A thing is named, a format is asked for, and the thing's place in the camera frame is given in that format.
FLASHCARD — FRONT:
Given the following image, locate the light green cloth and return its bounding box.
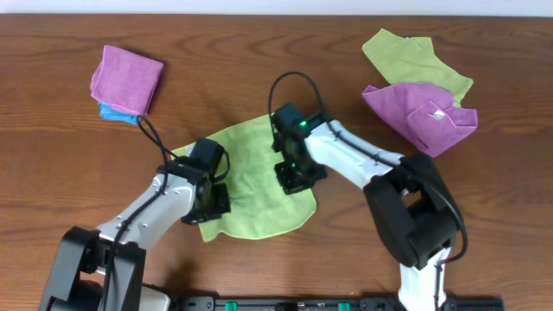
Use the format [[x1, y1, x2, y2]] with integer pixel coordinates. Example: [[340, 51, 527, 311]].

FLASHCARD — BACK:
[[170, 113, 318, 244]]

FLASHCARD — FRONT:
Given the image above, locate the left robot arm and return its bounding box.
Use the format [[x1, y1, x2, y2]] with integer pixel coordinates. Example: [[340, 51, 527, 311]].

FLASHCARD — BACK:
[[40, 138, 231, 310]]

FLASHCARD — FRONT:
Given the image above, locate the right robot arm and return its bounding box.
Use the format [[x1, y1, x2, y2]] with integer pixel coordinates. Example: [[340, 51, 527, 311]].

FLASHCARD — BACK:
[[269, 103, 468, 310]]

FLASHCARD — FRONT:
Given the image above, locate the folded blue cloth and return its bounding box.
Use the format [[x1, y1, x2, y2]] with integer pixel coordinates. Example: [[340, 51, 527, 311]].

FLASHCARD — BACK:
[[99, 102, 139, 124]]

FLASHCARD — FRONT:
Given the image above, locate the folded purple cloth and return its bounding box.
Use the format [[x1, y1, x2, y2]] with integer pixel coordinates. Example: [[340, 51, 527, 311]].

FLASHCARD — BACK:
[[90, 45, 164, 116]]

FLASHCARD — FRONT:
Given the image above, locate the crumpled purple cloth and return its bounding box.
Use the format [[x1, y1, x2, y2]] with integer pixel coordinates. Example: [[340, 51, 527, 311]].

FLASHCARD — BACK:
[[362, 82, 478, 157]]

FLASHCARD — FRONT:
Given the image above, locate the olive green cloth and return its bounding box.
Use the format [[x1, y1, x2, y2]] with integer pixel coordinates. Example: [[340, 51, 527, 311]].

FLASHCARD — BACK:
[[362, 29, 474, 107]]

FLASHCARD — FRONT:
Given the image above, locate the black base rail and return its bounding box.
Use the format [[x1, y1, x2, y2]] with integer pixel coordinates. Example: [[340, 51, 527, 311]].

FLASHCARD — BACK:
[[169, 296, 505, 311]]

